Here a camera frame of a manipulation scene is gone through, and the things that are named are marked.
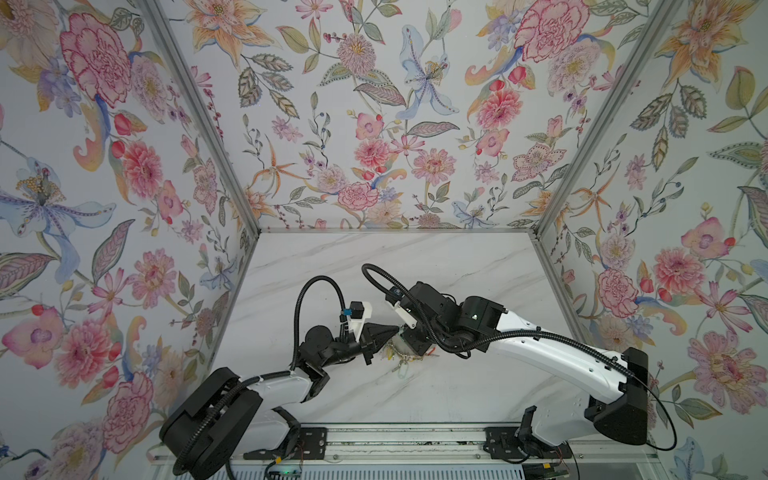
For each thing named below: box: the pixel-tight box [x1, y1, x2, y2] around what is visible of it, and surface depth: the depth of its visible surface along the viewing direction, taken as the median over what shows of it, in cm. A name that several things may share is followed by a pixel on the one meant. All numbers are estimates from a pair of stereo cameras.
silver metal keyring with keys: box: [381, 341, 440, 379], surface depth 88 cm
